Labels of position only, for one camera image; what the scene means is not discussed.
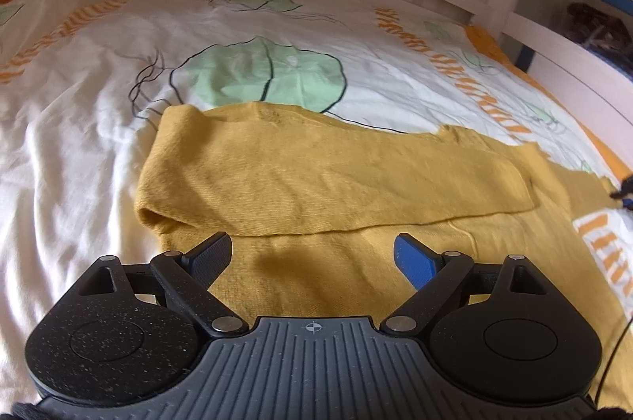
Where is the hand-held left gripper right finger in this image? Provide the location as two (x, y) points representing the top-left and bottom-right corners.
(380, 233), (541, 334)

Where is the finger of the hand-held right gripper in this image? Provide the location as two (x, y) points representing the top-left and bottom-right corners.
(611, 175), (633, 210)

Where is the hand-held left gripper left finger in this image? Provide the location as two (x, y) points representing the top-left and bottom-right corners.
(90, 231), (250, 334)

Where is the yellow knit sweater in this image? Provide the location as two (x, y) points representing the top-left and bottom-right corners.
(136, 102), (633, 412)

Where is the dark cloth bundle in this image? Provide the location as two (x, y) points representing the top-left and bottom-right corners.
(565, 2), (633, 57)

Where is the white leaf-print bed sheet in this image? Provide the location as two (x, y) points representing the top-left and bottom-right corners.
(0, 0), (633, 403)

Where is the thin black cable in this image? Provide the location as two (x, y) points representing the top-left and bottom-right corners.
(593, 317), (633, 403)

